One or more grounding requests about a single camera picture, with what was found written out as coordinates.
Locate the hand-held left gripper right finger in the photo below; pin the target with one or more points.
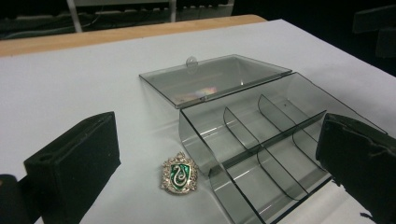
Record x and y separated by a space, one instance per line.
361 165

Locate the green silver crest badge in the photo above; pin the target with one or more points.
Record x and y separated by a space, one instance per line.
179 174

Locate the white table sheet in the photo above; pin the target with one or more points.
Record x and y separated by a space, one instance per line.
77 81

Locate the white metal stand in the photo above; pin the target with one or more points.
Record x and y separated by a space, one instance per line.
74 17

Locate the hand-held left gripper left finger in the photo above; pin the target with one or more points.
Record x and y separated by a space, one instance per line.
77 161

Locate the wooden table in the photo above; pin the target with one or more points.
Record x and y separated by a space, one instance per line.
93 37

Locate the clear grey compartment box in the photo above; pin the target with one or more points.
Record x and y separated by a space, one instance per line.
249 130

